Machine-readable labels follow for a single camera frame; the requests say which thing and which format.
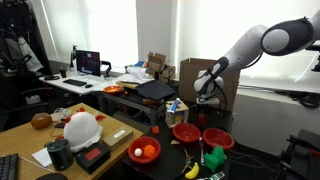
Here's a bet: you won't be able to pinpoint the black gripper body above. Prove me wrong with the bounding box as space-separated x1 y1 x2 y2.
196 103 210 116

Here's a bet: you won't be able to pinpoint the empty red plastic bowl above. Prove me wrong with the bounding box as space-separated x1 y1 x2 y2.
171 122 202 144

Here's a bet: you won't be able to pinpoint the large red plastic bowl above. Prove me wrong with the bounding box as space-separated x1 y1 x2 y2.
202 127 236 151

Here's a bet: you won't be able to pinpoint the red bowl holding balls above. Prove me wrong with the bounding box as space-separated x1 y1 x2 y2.
127 136 162 165

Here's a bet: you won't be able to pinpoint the orange bowl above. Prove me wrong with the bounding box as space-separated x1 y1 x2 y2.
102 85 125 96

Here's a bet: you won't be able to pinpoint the light wooden box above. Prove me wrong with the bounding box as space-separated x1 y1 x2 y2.
165 99 190 129

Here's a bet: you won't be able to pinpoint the blue and white tube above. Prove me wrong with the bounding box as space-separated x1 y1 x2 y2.
166 97 181 114

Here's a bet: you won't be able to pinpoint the large cardboard box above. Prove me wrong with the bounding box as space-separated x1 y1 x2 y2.
178 57 241 113

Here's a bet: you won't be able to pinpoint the green plastic toy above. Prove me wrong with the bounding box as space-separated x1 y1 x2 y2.
203 145 228 173

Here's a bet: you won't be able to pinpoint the black laptop case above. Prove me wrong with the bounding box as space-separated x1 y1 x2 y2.
134 79 177 102

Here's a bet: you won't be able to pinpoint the yellow toy banana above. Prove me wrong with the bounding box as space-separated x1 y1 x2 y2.
184 162 200 180

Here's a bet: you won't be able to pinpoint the orange ball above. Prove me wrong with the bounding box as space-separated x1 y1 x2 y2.
143 144 157 158

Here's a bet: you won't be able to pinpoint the small open cardboard box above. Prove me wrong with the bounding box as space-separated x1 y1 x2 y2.
146 51 168 76

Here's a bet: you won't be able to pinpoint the pile of white papers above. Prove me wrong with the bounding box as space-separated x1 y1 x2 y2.
114 65 156 85

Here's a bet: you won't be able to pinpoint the tan rectangular box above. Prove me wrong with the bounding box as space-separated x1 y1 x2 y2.
101 126 134 152

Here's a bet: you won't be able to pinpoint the black box with red top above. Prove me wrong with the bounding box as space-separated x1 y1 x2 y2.
74 142 112 175

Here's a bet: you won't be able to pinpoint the white plush toy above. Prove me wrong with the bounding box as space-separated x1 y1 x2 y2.
63 107 107 154

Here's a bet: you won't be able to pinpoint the black desktop monitor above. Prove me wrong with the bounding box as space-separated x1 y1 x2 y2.
75 49 102 78

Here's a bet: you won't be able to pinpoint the black desk keyboard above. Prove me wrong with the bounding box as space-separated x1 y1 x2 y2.
62 78 88 88

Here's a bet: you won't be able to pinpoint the white office desk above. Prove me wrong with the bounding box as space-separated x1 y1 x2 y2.
38 71 129 97

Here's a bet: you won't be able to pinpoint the clear glass jar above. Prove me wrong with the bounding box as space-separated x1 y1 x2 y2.
53 107 73 118

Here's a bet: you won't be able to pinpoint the black webcam on tripod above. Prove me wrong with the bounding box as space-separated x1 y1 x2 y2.
69 44 78 71

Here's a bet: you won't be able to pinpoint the black cylindrical cup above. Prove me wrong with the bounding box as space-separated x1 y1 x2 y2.
46 138 75 172

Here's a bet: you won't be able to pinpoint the black headset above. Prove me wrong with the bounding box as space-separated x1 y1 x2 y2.
43 74 60 82

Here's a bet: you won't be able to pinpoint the brown ball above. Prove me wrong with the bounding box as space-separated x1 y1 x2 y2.
30 112 53 130

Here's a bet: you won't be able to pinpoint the black padded pouch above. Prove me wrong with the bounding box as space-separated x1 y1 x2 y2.
34 172 69 180

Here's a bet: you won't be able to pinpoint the white paper note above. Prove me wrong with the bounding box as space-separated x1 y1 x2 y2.
31 147 54 168

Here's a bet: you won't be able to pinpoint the light wooden desk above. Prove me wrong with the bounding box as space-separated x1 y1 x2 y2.
0 102 145 180

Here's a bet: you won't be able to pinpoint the black swivel chair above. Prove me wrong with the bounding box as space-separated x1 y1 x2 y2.
0 71 51 131

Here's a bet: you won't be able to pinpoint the white hanging bag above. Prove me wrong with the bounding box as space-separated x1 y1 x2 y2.
4 36 44 73

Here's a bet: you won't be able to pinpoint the red-handled screwdriver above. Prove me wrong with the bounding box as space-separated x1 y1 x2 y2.
198 136 205 166

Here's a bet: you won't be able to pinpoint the orange-handled pliers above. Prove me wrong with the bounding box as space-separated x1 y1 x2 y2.
180 146 195 175

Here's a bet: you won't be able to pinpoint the thin floor cable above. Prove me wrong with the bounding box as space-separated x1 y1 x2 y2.
228 149 278 168

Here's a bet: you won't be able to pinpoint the white handled striped tool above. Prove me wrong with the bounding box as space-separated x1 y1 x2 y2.
196 171 226 180

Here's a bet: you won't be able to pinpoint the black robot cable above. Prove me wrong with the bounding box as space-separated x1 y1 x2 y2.
206 51 265 111

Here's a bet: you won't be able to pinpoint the black cable bundle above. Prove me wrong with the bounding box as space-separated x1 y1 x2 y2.
289 91 320 109

